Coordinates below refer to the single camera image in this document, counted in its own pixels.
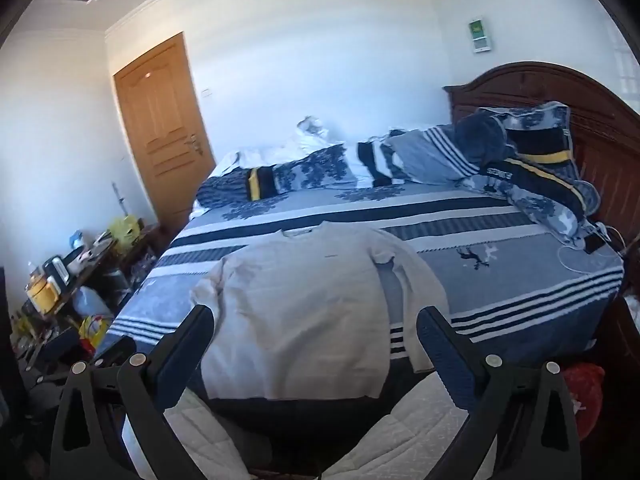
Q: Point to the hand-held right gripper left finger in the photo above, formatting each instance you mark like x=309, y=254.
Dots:
x=179, y=360

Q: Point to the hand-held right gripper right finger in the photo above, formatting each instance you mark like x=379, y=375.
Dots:
x=446, y=355

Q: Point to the white knit sweater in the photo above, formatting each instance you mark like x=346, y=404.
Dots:
x=300, y=310

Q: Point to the person's left leg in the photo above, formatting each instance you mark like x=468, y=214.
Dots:
x=210, y=440

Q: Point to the blue striped bed blanket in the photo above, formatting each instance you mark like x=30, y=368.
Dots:
x=500, y=270

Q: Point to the large clear water bottle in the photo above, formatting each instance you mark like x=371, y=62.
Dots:
x=92, y=302

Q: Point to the cluttered wooden side table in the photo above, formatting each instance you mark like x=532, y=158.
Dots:
x=87, y=272

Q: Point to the yellow bag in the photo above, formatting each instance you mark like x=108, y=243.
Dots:
x=124, y=230

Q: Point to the red bag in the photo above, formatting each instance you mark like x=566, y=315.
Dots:
x=585, y=395

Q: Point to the yellow container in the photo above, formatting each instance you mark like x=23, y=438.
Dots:
x=42, y=296

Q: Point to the striped blue duvet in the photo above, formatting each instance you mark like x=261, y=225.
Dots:
x=430, y=155

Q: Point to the blue floral pillows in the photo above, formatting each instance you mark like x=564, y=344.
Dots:
x=540, y=175

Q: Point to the navy floral pillow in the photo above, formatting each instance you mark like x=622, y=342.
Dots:
x=305, y=172

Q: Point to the wooden door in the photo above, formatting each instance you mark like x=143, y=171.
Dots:
x=160, y=110

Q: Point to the crumpled white sheet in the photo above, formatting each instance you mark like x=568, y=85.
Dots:
x=310, y=140

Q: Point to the dark wooden headboard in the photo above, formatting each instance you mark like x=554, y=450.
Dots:
x=605, y=125

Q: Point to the white wall thermostat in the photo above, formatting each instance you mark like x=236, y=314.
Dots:
x=480, y=35

